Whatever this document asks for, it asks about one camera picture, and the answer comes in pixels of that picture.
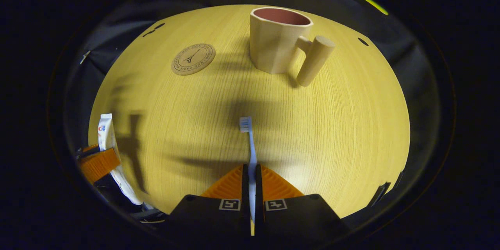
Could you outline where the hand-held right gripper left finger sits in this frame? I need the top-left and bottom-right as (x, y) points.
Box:
(166, 164), (250, 239)

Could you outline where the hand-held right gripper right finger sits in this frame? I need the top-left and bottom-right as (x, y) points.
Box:
(255, 164), (350, 239)

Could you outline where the white toothpaste tube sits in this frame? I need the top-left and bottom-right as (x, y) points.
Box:
(98, 113), (144, 205)

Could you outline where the light blue toothbrush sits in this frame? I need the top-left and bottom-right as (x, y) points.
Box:
(239, 116), (258, 223)

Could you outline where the round cork coaster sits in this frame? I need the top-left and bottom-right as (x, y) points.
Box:
(171, 43), (216, 76)

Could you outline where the beige cup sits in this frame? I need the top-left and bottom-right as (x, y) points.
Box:
(249, 7), (336, 87)

